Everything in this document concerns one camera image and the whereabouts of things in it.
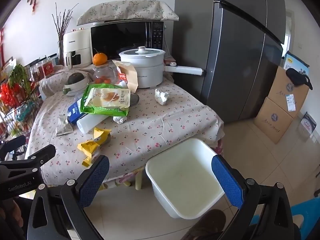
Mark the large cardboard box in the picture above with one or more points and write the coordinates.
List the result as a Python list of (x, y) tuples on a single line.
[(287, 90), (272, 120)]

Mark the white electric cooking pot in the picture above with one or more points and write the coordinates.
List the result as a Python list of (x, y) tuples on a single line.
[(147, 70)]

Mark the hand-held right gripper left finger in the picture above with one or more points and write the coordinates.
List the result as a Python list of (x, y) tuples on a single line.
[(95, 182)]

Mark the grey refrigerator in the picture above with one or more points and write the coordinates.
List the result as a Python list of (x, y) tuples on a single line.
[(225, 55)]

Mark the white air fryer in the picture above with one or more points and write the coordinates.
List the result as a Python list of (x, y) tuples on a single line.
[(75, 45)]

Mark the blue snack packet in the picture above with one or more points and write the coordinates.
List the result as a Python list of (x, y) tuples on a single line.
[(76, 112)]

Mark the small printed box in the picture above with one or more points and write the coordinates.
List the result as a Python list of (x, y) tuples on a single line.
[(307, 125)]

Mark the black cloth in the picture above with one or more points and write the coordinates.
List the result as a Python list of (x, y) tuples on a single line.
[(297, 76)]

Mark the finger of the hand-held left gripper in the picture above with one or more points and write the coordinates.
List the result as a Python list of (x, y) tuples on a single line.
[(12, 143), (37, 158)]

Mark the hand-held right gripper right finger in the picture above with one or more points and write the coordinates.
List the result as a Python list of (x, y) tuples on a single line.
[(227, 182)]

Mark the orange tangerine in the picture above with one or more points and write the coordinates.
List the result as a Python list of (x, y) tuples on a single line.
[(100, 58)]

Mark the brown slipper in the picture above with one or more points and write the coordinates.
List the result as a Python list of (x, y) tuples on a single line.
[(207, 222)]

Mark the glass jar with tangerines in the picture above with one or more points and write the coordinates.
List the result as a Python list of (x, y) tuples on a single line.
[(105, 76)]

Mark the small grey sachet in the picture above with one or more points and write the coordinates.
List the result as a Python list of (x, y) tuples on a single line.
[(63, 127)]

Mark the translucent plastic bottle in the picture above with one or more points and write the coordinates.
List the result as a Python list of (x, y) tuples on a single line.
[(90, 123)]

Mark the black microwave oven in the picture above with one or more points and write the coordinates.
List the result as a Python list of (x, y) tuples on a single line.
[(120, 40)]

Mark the tin can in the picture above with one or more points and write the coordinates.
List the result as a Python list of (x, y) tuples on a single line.
[(135, 99)]

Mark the dried branches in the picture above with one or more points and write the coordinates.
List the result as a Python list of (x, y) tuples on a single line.
[(61, 27)]

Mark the blue and white box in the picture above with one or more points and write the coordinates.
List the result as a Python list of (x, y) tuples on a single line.
[(296, 62)]

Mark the white table leg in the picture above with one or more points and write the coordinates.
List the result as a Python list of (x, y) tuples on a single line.
[(138, 181)]

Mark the white plastic bin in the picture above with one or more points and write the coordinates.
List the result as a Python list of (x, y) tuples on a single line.
[(182, 175)]

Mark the green snack bag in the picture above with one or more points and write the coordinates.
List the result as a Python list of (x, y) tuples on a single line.
[(107, 100)]

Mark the dark green squash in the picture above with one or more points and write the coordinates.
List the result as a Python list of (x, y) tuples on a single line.
[(76, 78)]

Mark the green plant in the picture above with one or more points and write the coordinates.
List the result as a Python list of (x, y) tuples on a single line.
[(18, 73)]

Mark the red jar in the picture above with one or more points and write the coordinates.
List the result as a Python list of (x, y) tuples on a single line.
[(47, 67), (37, 70)]

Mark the brown paper bag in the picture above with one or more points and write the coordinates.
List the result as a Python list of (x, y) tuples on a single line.
[(130, 77)]

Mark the red paper ornaments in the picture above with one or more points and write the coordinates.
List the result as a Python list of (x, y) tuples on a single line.
[(7, 97)]

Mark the white tissue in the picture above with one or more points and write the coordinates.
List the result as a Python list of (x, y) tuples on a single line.
[(120, 119), (161, 97)]

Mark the cherry print tablecloth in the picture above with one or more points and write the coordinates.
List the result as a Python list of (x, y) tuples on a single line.
[(162, 130)]

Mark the yellow wrapper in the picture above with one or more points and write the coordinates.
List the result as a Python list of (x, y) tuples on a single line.
[(91, 146)]

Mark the floral dust cover cloth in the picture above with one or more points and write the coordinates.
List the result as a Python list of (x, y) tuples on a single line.
[(125, 10)]

